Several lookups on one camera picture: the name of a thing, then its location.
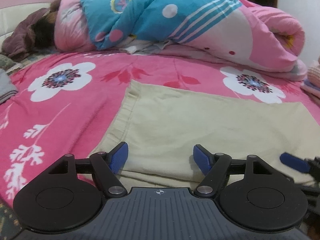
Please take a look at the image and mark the beige trousers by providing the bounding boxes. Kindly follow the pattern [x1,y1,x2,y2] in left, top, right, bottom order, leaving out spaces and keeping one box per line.
[95,81,319,188]

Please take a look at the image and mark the stack of folded clothes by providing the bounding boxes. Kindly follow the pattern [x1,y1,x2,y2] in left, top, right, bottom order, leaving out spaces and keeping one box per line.
[300,59,319,101]

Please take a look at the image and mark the pink floral blanket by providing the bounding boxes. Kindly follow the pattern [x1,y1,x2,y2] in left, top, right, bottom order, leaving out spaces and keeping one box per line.
[0,49,320,240]

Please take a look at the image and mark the grey folded garment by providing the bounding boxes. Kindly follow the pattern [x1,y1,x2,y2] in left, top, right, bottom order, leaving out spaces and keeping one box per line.
[0,69,18,104]

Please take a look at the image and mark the green leaf-pattern pillow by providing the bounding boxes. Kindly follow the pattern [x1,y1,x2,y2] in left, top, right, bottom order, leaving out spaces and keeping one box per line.
[0,54,23,75]

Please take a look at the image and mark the maroon fleece garment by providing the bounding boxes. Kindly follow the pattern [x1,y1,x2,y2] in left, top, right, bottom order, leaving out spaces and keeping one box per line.
[1,0,61,62]

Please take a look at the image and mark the person lying in bed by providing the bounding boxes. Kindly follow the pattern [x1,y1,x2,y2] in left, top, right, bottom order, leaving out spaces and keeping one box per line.
[31,11,57,49]

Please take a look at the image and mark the pink and blue quilt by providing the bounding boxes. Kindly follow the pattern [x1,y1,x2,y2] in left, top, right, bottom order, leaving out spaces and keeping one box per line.
[54,0,308,81]

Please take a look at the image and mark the white padded headboard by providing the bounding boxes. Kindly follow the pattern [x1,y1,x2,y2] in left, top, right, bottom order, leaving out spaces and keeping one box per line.
[0,0,54,45]

